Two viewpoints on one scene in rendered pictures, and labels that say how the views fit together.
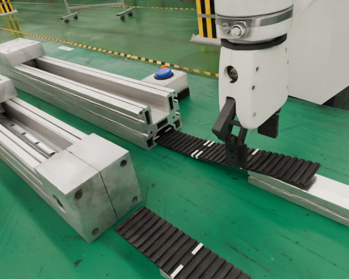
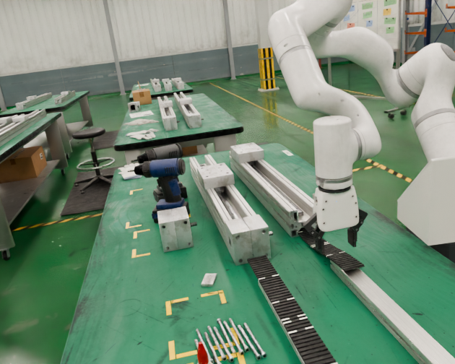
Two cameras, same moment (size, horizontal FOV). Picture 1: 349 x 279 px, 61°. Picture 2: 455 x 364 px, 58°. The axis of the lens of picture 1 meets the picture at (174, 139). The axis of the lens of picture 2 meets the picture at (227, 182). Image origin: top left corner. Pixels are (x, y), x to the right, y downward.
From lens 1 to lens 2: 72 cm
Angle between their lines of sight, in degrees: 31
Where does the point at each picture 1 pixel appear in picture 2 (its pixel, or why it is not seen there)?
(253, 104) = (323, 217)
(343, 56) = (451, 214)
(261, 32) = (327, 185)
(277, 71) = (344, 206)
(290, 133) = (384, 254)
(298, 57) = (417, 206)
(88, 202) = (240, 243)
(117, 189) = (257, 243)
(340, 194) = (362, 281)
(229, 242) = (297, 285)
